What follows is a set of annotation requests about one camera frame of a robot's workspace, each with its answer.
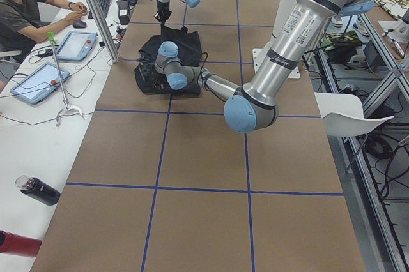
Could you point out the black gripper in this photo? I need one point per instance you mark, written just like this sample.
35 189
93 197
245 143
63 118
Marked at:
162 7
155 79

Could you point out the black graphic t-shirt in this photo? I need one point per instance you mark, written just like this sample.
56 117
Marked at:
185 48

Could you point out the black box with label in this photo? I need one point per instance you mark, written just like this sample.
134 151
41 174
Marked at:
123 12

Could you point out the black keyboard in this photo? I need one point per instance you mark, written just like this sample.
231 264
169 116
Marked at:
100 2

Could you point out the far blue teach pendant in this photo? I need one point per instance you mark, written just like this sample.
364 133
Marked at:
76 46

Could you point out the blue teach pendant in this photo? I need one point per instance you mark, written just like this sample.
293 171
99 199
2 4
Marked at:
38 85
76 46

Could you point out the black computer mouse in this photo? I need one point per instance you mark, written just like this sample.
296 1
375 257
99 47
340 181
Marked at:
79 24

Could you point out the metal stand with green tip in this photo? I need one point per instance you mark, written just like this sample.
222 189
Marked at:
68 108

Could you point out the near blue teach pendant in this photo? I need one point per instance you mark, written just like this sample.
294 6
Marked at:
38 85

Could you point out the seated person in grey shirt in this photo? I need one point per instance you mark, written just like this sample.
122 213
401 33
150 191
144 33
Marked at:
22 28

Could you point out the black water bottle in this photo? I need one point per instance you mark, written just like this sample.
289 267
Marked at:
38 190

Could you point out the camouflage cloth pile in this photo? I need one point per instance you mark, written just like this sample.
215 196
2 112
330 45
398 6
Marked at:
340 47

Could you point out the white plastic chair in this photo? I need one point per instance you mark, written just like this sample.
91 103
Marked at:
343 115

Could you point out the red bottle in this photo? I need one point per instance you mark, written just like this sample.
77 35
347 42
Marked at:
14 244

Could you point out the aluminium frame post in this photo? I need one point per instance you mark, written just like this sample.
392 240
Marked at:
103 29

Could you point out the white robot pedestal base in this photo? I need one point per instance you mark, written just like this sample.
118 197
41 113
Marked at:
263 56

